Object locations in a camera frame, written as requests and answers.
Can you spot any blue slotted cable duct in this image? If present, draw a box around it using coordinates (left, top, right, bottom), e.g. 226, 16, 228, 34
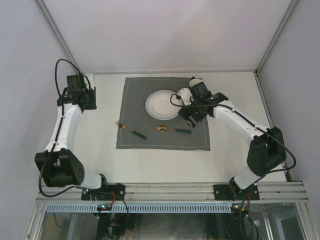
46, 203, 232, 214

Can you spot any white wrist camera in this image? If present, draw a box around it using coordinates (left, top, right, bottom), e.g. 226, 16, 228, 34
177, 88, 192, 106
84, 73, 95, 90

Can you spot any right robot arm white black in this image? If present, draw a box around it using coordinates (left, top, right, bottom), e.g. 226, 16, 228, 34
169, 77, 297, 200

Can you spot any aluminium front rail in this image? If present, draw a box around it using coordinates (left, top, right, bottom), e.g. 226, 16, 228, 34
36, 181, 309, 202

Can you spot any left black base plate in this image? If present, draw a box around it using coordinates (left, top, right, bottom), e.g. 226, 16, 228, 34
81, 183, 126, 201

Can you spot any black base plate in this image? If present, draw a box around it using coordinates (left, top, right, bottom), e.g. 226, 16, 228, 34
213, 184, 260, 201
81, 183, 126, 201

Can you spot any grey cloth napkin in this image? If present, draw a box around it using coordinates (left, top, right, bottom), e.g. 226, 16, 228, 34
116, 77, 211, 151

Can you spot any gold spoon green handle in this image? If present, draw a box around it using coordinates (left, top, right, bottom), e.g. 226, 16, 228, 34
156, 125, 192, 134

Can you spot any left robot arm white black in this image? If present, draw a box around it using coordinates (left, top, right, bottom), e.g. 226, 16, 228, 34
34, 64, 110, 200

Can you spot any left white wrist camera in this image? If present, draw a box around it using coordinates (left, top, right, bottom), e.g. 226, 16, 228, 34
84, 73, 95, 90

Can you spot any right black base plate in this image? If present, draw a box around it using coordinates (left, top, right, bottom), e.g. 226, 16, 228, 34
213, 184, 260, 201

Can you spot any white bowl plate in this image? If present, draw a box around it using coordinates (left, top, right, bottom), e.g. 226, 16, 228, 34
145, 89, 181, 121

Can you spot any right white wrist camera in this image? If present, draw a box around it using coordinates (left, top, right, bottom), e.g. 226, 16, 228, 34
177, 88, 192, 106

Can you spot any dark mug cream inside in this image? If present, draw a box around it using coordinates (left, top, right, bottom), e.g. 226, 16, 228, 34
189, 76, 203, 88

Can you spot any gold fork green handle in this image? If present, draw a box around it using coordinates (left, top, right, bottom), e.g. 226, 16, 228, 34
115, 121, 147, 140

